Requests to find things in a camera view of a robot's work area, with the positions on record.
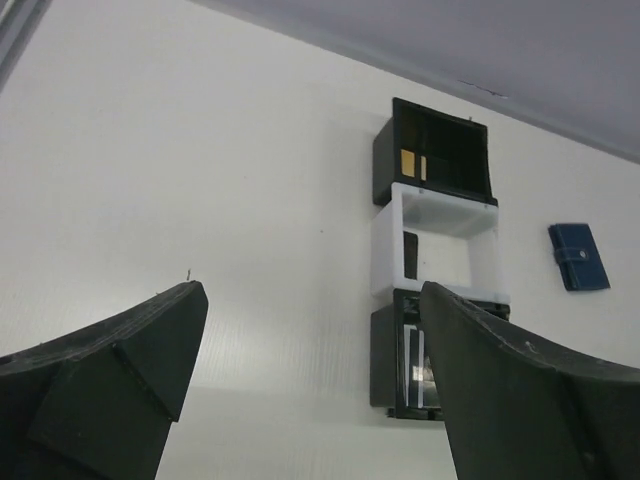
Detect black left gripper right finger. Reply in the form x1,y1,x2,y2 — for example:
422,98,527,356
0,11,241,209
420,282,639,479

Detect black bin with gold card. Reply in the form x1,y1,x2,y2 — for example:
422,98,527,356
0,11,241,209
372,97,498,207

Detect gold credit card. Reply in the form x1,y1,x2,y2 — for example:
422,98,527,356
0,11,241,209
400,149,427,182

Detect blue leather card holder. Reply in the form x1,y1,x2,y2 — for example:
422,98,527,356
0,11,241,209
548,223,610,292

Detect silver credit card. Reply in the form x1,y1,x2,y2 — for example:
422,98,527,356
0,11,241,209
404,325,439,409

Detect white middle bin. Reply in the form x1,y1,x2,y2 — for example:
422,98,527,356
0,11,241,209
370,183,510,304

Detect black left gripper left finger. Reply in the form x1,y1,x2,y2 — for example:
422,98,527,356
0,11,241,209
1,281,208,479

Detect black bin with silver card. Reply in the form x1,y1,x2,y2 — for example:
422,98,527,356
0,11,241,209
368,288,511,420

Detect black credit card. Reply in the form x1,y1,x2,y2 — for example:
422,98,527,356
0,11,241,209
403,231,418,280

